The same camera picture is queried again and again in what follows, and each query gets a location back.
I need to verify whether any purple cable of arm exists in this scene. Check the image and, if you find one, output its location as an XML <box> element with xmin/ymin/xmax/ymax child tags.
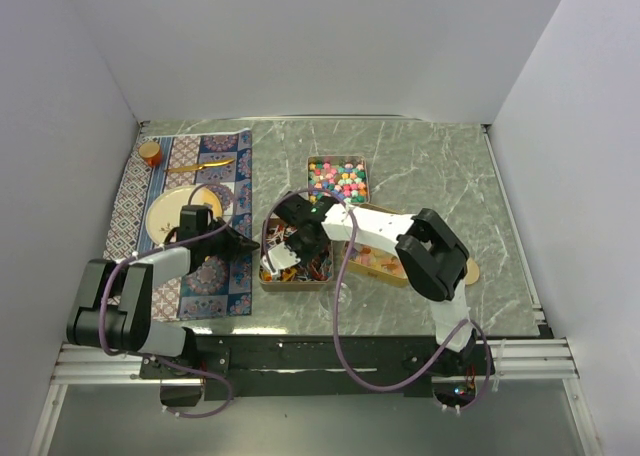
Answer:
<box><xmin>260</xmin><ymin>189</ymin><xmax>491</xmax><ymax>413</ymax></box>
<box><xmin>97</xmin><ymin>183</ymin><xmax>239</xmax><ymax>420</ymax></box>

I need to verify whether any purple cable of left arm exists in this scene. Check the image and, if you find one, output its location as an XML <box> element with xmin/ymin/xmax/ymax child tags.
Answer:
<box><xmin>97</xmin><ymin>183</ymin><xmax>239</xmax><ymax>420</ymax></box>

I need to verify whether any gold tin of lollipops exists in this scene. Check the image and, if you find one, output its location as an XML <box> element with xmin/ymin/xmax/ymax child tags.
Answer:
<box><xmin>259</xmin><ymin>217</ymin><xmax>335</xmax><ymax>292</ymax></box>

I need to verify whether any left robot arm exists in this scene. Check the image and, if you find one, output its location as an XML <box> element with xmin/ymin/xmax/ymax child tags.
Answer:
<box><xmin>66</xmin><ymin>205</ymin><xmax>260</xmax><ymax>378</ymax></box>

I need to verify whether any yellow tin of popsicle candies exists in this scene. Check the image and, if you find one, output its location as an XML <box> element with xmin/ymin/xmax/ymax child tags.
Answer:
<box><xmin>347</xmin><ymin>230</ymin><xmax>409</xmax><ymax>288</ymax></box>

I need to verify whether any yellow round plate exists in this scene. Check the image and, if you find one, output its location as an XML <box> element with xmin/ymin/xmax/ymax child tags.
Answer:
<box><xmin>145</xmin><ymin>185</ymin><xmax>223</xmax><ymax>244</ymax></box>

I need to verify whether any round wooden jar lid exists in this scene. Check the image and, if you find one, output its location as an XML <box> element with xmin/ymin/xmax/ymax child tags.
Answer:
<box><xmin>465</xmin><ymin>259</ymin><xmax>480</xmax><ymax>286</ymax></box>

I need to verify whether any clear glass jar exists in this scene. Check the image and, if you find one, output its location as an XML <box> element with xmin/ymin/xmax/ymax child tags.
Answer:
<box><xmin>318</xmin><ymin>280</ymin><xmax>352</xmax><ymax>318</ymax></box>

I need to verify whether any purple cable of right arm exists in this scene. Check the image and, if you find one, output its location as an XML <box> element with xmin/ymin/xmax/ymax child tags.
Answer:
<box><xmin>260</xmin><ymin>189</ymin><xmax>491</xmax><ymax>413</ymax></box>

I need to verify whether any pink tin of star candies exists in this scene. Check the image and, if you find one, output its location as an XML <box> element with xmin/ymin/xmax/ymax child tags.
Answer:
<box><xmin>307</xmin><ymin>155</ymin><xmax>371</xmax><ymax>205</ymax></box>

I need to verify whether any orange cup with lid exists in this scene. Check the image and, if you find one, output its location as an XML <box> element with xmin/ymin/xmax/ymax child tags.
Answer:
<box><xmin>138</xmin><ymin>140</ymin><xmax>163</xmax><ymax>168</ymax></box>

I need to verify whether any gold knife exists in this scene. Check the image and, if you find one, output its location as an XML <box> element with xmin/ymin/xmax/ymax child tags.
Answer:
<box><xmin>164</xmin><ymin>158</ymin><xmax>235</xmax><ymax>174</ymax></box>

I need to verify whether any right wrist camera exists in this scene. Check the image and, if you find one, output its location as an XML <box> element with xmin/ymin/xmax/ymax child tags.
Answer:
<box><xmin>261</xmin><ymin>243</ymin><xmax>301</xmax><ymax>276</ymax></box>

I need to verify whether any patterned mandala placemat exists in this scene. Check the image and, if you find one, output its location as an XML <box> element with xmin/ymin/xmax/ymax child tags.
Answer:
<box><xmin>104</xmin><ymin>129</ymin><xmax>252</xmax><ymax>322</ymax></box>

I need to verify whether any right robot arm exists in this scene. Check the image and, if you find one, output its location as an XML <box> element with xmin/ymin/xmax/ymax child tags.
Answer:
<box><xmin>261</xmin><ymin>192</ymin><xmax>474</xmax><ymax>375</ymax></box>

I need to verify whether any aluminium rail frame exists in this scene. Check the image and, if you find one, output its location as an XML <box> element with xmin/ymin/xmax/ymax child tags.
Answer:
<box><xmin>31</xmin><ymin>118</ymin><xmax>583</xmax><ymax>455</ymax></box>

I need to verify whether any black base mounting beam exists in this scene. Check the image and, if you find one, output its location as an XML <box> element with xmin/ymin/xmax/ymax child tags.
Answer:
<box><xmin>140</xmin><ymin>335</ymin><xmax>495</xmax><ymax>408</ymax></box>

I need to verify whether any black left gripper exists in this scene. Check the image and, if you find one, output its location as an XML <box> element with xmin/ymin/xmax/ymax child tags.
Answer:
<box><xmin>200</xmin><ymin>216</ymin><xmax>260</xmax><ymax>264</ymax></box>

